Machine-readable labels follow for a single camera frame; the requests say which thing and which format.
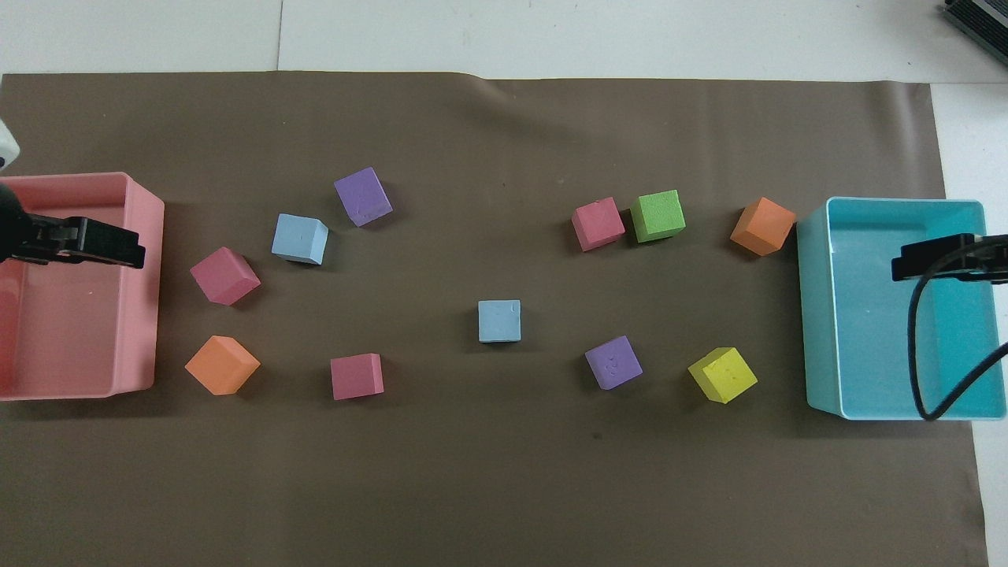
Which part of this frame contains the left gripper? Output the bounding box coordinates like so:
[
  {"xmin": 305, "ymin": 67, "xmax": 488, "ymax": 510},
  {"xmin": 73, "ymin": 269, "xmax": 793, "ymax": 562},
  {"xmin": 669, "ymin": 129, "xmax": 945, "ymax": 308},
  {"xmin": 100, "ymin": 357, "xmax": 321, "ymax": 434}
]
[{"xmin": 0, "ymin": 181, "xmax": 34, "ymax": 265}]

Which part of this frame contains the pink plastic bin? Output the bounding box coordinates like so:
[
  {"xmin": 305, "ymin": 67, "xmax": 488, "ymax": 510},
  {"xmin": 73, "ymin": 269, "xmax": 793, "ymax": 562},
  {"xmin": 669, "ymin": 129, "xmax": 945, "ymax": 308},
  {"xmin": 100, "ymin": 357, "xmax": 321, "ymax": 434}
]
[{"xmin": 0, "ymin": 172, "xmax": 166, "ymax": 402}]

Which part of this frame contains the pink foam block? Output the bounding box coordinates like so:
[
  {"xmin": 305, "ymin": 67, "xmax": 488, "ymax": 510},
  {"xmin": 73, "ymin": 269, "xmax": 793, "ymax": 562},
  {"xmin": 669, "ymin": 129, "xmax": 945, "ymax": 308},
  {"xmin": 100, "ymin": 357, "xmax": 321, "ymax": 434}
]
[
  {"xmin": 571, "ymin": 196, "xmax": 627, "ymax": 253},
  {"xmin": 329, "ymin": 353, "xmax": 385, "ymax": 402},
  {"xmin": 189, "ymin": 246, "xmax": 261, "ymax": 307}
]

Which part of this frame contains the orange foam block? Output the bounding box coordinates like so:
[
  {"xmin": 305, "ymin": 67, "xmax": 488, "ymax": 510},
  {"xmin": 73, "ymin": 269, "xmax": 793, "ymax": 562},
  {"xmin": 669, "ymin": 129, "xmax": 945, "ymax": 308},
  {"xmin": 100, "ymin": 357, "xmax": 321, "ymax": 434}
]
[
  {"xmin": 184, "ymin": 335, "xmax": 261, "ymax": 397},
  {"xmin": 729, "ymin": 196, "xmax": 797, "ymax": 258}
]

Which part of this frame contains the light blue foam block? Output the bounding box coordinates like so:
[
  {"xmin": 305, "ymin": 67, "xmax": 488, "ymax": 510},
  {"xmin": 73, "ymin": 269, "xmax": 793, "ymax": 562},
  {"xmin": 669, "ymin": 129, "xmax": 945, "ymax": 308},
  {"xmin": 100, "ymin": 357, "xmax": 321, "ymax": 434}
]
[
  {"xmin": 477, "ymin": 299, "xmax": 522, "ymax": 344},
  {"xmin": 271, "ymin": 213, "xmax": 330, "ymax": 266}
]

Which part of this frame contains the purple foam block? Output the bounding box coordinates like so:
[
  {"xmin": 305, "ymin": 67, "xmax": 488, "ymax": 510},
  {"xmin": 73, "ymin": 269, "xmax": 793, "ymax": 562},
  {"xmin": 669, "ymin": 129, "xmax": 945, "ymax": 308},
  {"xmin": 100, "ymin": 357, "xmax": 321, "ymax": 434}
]
[
  {"xmin": 584, "ymin": 335, "xmax": 643, "ymax": 391},
  {"xmin": 333, "ymin": 166, "xmax": 394, "ymax": 228}
]

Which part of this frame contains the green foam block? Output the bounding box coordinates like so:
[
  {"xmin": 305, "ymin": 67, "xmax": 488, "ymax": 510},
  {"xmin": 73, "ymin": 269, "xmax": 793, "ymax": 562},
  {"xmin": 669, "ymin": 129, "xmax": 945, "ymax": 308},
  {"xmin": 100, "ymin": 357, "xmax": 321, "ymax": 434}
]
[{"xmin": 630, "ymin": 189, "xmax": 687, "ymax": 244}]

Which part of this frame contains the yellow foam block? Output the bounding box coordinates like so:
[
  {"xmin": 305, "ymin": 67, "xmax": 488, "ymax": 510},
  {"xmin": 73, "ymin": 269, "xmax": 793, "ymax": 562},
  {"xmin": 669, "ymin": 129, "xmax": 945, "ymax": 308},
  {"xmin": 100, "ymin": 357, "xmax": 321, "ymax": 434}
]
[{"xmin": 687, "ymin": 346, "xmax": 759, "ymax": 405}]

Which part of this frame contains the teal plastic bin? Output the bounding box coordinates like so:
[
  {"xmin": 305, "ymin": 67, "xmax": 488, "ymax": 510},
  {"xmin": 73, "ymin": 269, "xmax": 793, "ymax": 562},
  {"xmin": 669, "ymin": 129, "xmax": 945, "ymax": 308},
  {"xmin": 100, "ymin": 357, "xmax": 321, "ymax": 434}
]
[{"xmin": 796, "ymin": 196, "xmax": 1008, "ymax": 421}]

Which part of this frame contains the dark grey ribbed box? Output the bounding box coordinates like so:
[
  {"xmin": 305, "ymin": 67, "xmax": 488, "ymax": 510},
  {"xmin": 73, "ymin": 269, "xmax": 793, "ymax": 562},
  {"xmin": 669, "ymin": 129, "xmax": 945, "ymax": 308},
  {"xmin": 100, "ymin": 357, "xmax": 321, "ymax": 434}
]
[{"xmin": 943, "ymin": 0, "xmax": 1008, "ymax": 65}]

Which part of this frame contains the black cable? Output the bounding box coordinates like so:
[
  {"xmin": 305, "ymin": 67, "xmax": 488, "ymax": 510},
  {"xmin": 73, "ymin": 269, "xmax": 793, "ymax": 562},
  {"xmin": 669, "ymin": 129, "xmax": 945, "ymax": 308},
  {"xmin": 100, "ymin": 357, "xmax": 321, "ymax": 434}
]
[{"xmin": 906, "ymin": 235, "xmax": 1008, "ymax": 422}]

